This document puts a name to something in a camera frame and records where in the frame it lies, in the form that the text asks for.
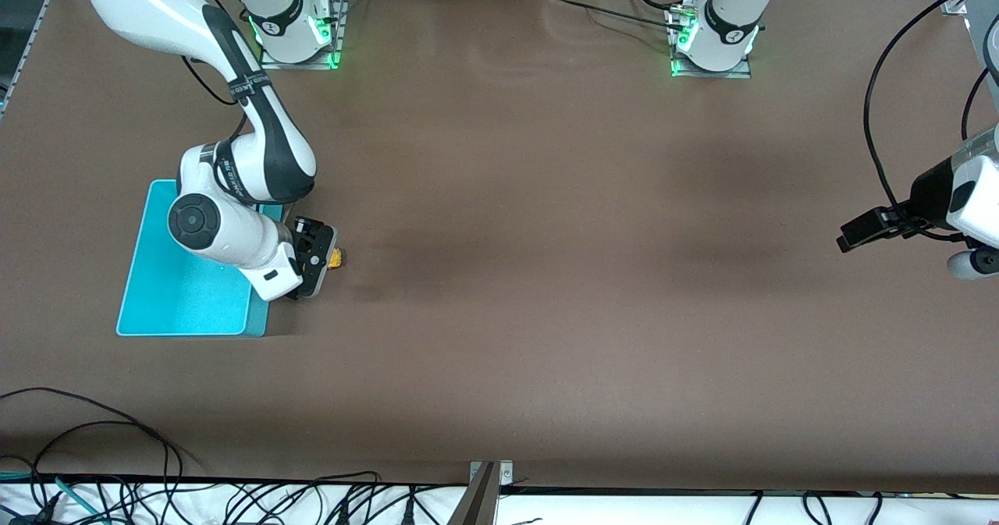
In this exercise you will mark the large table cover mat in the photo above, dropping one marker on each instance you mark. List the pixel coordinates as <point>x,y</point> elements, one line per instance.
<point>499,275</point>

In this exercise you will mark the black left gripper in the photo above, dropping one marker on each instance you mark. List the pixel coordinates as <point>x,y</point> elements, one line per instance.
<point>927,191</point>

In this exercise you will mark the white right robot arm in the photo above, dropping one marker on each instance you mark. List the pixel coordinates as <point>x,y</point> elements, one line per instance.
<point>265,127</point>

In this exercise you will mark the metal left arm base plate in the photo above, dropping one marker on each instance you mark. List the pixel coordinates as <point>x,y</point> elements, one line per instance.
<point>702,75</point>

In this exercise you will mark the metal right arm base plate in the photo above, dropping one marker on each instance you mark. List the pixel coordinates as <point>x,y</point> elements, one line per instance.
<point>269,64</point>

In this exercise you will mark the yellow beetle toy car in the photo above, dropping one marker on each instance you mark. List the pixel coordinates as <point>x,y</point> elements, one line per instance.
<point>337,260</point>

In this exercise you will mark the metal table edge bracket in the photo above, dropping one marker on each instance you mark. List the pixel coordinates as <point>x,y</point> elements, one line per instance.
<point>506,472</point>

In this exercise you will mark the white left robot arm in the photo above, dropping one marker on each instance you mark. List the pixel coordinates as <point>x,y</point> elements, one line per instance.
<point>726,26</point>

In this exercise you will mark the grey diagonal bar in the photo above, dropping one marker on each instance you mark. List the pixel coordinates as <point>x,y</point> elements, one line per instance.
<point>476,505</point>

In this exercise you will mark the turquoise plastic bin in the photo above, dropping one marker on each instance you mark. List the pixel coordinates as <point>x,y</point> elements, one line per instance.
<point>179,299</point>

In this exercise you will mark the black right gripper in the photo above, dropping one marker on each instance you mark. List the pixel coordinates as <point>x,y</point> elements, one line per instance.
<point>300,229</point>

